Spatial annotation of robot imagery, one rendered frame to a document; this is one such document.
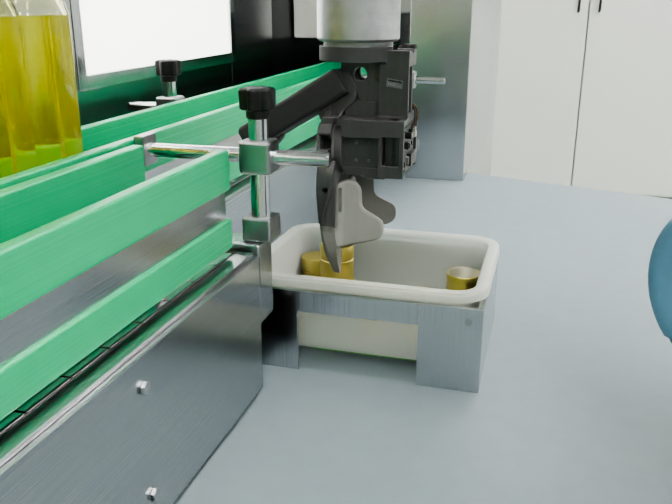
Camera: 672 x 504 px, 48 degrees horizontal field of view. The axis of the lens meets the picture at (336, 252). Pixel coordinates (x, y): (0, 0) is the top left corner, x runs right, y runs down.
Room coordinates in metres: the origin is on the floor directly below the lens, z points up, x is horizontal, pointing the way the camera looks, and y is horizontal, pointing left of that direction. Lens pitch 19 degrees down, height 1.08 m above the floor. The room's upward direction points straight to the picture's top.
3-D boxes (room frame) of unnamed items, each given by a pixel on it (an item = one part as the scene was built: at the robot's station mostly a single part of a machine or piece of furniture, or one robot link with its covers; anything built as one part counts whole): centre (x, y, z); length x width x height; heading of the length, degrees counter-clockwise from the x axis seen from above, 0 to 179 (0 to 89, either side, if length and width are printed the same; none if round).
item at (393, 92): (0.71, -0.03, 0.98); 0.09 x 0.08 x 0.12; 74
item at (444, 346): (0.70, -0.01, 0.79); 0.27 x 0.17 x 0.08; 74
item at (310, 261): (0.77, 0.02, 0.79); 0.04 x 0.04 x 0.04
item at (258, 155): (0.61, 0.09, 0.95); 0.17 x 0.03 x 0.12; 74
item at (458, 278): (0.71, -0.13, 0.79); 0.04 x 0.04 x 0.04
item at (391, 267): (0.69, -0.04, 0.80); 0.22 x 0.17 x 0.09; 74
